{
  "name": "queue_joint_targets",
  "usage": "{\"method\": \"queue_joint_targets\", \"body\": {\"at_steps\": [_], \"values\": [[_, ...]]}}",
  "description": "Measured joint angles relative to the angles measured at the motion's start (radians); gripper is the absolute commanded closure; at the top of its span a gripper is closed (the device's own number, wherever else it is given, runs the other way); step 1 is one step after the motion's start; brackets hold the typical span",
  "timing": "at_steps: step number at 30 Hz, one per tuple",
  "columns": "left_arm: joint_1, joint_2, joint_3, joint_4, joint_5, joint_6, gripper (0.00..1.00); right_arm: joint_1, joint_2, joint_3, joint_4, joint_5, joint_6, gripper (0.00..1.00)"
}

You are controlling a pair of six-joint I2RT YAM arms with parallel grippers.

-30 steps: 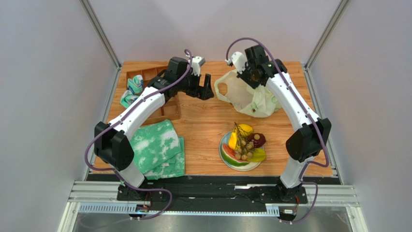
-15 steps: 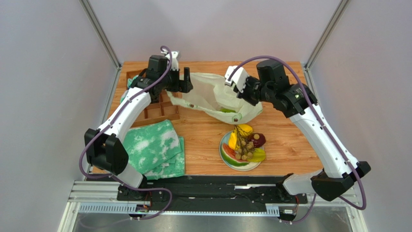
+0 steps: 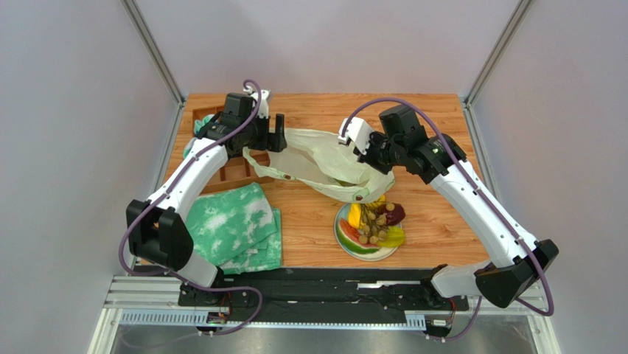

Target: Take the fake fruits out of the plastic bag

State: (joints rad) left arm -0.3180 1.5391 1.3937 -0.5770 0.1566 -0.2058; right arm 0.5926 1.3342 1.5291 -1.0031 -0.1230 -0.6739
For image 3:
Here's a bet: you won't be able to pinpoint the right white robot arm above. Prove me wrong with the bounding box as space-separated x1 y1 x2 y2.
338 100 559 316

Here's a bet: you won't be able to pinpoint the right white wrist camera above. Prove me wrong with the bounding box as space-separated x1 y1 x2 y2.
338 117 375 155

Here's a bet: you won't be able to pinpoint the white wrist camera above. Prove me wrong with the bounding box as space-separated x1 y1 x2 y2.
338 117 375 155
245 87 272 119

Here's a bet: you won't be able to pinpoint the wooden compartment tray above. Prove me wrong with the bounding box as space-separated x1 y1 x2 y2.
192 106 274 195

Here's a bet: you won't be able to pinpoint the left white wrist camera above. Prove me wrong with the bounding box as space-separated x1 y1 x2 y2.
245 87 272 119

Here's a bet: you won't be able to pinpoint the yellow fake lemon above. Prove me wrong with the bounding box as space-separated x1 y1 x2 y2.
366 195 387 209

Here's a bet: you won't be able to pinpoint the avocado print plastic bag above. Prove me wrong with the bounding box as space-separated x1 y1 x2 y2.
243 128 395 204

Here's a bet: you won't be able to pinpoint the aluminium frame post left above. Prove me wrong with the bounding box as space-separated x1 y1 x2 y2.
121 0 185 107

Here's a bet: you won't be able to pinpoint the fake brown grapes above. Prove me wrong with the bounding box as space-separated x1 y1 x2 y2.
357 202 395 245

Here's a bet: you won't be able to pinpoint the teal white rolled sock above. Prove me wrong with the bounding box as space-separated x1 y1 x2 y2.
193 114 215 136

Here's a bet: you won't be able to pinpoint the yellow fake pear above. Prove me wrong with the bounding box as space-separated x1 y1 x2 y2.
347 204 364 229

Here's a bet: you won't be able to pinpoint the blue cream ceramic plate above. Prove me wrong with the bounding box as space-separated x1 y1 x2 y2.
334 204 403 262

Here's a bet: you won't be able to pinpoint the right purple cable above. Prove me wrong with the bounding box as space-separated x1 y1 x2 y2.
340 97 555 343

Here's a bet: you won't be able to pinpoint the yellow green fake starfruit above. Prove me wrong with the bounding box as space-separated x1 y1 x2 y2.
377 226 405 248

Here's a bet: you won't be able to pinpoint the purple cable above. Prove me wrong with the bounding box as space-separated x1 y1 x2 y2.
340 97 555 343
118 79 263 337

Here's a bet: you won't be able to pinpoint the aluminium frame post right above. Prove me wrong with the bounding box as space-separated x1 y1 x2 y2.
464 0 535 107

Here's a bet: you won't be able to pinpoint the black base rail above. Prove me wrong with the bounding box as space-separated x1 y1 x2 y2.
178 268 470 325

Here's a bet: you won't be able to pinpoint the fake watermelon slice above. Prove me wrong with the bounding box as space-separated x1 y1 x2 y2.
335 218 380 254

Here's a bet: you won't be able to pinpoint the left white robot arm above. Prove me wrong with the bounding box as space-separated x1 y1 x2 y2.
121 88 287 287

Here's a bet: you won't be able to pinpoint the green white tie-dye cloth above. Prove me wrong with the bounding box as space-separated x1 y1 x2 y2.
186 183 282 275

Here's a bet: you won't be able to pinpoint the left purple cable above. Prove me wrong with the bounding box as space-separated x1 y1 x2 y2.
118 79 263 337

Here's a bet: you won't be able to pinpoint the aluminium frame post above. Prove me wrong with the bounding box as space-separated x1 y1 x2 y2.
464 0 535 107
121 0 185 107

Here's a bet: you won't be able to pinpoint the dark red fake fruit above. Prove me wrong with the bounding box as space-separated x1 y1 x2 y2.
380 203 406 226

